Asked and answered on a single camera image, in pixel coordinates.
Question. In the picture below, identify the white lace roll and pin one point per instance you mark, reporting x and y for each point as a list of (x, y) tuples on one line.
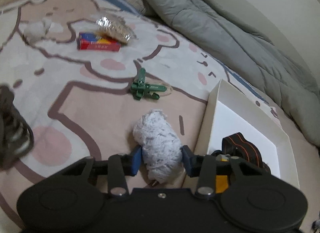
[(161, 147)]

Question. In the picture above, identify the white shallow cardboard box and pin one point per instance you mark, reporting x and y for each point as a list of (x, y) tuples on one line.
[(229, 111)]

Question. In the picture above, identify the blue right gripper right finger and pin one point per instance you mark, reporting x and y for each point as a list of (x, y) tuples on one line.
[(189, 161)]

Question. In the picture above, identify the green plastic clothes pegs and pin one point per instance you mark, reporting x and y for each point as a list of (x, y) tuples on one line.
[(139, 88)]

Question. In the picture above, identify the red blue card box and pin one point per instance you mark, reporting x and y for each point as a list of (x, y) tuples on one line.
[(92, 41)]

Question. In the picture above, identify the cartoon bear blanket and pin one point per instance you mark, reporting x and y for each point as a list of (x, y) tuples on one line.
[(78, 103)]

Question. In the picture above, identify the bag of rubber bands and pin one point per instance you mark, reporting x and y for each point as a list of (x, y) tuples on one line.
[(115, 29)]

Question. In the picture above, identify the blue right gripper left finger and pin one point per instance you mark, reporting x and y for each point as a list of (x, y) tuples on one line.
[(136, 159)]

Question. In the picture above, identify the white socks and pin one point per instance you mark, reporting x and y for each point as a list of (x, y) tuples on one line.
[(37, 30)]

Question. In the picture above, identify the grey quilted duvet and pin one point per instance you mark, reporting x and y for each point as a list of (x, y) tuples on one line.
[(250, 53)]

